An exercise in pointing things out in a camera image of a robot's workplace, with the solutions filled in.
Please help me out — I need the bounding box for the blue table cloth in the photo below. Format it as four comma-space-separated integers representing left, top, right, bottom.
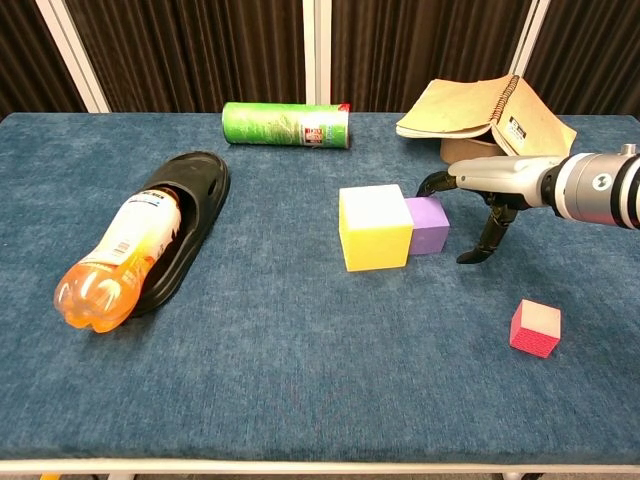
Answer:
0, 111, 640, 462

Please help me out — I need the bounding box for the white partition post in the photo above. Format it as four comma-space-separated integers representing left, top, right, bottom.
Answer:
509, 0, 554, 76
35, 0, 111, 114
302, 0, 333, 105

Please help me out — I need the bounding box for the white table frame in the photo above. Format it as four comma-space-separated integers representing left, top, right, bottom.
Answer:
0, 457, 640, 480

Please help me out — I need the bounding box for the purple foam cube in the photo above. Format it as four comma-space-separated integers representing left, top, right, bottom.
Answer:
403, 195, 451, 256

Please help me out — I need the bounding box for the orange drink plastic bottle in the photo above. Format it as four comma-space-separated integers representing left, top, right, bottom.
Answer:
53, 185, 183, 334

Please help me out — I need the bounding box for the brown spiral notebook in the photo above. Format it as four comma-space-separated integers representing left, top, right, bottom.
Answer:
395, 73, 578, 162

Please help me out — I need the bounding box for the green chips can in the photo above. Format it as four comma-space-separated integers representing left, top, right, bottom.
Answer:
221, 101, 352, 150

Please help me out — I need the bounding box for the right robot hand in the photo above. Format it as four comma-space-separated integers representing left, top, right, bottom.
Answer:
414, 155, 565, 265

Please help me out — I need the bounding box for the brown paper bowl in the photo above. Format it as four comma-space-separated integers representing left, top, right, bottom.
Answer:
439, 137, 503, 165

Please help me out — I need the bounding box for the black rubber clog shoe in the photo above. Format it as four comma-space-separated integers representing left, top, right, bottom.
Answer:
128, 151, 232, 318

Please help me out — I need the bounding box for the small pink foam cube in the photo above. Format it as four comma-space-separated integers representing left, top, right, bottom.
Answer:
508, 299, 562, 359

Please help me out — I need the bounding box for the large yellow foam cube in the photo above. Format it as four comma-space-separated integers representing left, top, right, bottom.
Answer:
338, 184, 414, 273

